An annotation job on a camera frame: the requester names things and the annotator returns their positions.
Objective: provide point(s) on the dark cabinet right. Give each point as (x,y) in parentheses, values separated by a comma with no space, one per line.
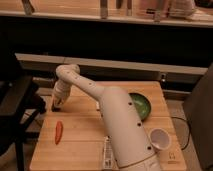
(198,108)

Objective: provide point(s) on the green bowl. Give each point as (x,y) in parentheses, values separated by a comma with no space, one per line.
(142,104)

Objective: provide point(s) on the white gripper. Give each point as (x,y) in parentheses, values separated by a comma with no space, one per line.
(59,97)

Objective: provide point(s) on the dark chair left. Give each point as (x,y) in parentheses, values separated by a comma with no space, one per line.
(19,105)

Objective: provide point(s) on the clear plastic water bottle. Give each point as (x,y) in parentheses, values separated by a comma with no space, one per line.
(108,158)

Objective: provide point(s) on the white plastic cup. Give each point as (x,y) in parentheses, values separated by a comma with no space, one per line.
(160,139)

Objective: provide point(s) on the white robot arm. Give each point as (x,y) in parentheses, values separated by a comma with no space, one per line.
(130,143)

